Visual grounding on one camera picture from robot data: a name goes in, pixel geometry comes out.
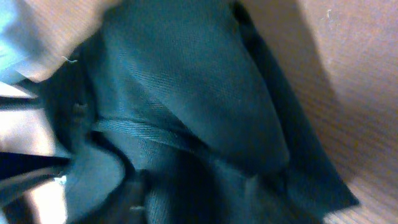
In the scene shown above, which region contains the black t-shirt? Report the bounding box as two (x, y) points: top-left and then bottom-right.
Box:
(42, 1), (358, 223)

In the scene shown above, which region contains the navy printed folded t-shirt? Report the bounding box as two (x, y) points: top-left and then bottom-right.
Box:
(1, 0), (29, 85)

